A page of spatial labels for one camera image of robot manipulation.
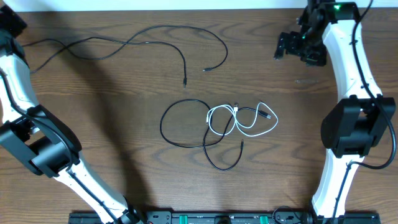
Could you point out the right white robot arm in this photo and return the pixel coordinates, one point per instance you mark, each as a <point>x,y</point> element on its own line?
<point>331,31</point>

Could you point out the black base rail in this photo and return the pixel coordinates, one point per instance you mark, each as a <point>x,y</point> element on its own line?
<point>281,216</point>

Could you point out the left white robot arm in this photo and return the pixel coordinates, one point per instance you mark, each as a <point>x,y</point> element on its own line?
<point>40,141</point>

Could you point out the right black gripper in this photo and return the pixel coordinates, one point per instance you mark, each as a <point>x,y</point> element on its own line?
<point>317,59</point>

